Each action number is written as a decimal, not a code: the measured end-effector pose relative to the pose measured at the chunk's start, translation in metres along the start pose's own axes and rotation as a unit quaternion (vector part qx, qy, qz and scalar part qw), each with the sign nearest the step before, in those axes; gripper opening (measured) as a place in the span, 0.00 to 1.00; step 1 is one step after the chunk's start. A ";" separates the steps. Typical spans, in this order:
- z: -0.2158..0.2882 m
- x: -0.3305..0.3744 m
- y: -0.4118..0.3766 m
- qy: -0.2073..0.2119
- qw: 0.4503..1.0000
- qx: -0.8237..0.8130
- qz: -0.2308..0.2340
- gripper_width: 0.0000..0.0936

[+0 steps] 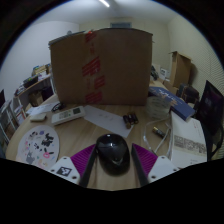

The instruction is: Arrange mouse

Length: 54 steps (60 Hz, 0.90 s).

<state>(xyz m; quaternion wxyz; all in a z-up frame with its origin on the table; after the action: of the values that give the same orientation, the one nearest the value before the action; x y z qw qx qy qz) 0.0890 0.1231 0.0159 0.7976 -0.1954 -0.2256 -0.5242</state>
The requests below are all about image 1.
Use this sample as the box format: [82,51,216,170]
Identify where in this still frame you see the open tall cardboard box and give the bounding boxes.
[169,50,193,89]

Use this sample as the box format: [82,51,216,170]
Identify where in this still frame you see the black computer monitor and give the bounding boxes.
[199,79,224,134]

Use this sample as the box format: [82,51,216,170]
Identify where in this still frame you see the round white printed mouse pad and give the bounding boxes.
[15,124,61,171]

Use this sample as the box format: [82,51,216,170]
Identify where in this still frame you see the small brown cardboard box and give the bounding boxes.
[28,90,44,107]

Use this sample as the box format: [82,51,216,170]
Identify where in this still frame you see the white cable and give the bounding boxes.
[143,116,173,154]

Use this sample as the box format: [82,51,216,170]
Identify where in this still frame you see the large brown cardboard box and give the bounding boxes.
[48,27,154,107]

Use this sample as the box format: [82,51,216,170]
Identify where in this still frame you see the blue book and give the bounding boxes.
[148,85,197,122]

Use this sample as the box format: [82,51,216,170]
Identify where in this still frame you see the plain white paper sheet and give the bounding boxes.
[83,105,134,139]

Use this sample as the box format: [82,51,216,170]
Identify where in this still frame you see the dark bag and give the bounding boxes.
[178,83,200,104]

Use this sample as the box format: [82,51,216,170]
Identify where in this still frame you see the black flat screen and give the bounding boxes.
[0,89,6,109]

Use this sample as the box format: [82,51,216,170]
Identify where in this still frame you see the black marker pen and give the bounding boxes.
[152,125,167,139]

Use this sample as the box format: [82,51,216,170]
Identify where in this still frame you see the white shelf unit with books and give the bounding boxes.
[0,99,28,144]

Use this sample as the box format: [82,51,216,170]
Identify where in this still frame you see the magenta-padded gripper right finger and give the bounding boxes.
[130,143,181,188]

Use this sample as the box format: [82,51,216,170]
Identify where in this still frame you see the ceiling tube light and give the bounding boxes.
[98,0,111,8]

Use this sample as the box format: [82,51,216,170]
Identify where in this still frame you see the clear plastic container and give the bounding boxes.
[145,94,171,119]

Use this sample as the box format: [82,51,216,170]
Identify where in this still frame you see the black computer mouse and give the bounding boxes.
[95,133,131,177]

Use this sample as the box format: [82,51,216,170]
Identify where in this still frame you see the flat white case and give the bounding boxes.
[29,112,48,123]

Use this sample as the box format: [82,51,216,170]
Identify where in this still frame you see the frosted window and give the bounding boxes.
[109,21,132,29]

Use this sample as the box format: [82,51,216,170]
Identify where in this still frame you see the wooden desk with white legs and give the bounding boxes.
[13,71,56,111]

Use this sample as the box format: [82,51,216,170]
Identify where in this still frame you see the white book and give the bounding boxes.
[168,110,208,169]

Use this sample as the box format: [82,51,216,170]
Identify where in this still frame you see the black office chair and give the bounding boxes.
[203,123,224,162]

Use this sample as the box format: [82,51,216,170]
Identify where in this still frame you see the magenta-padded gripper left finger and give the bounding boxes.
[49,143,98,188]

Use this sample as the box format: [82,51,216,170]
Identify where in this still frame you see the white remote control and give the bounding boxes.
[50,105,87,127]

